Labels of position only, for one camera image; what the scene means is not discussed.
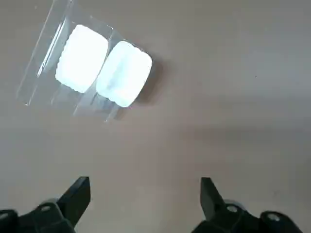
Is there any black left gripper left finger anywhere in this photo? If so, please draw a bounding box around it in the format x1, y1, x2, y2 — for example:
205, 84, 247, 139
0, 176, 92, 233

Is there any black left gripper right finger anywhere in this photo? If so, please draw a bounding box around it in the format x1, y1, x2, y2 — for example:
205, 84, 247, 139
193, 177, 305, 233

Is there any clear plastic stepped holder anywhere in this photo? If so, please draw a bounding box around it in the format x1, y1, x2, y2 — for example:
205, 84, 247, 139
16, 0, 154, 123

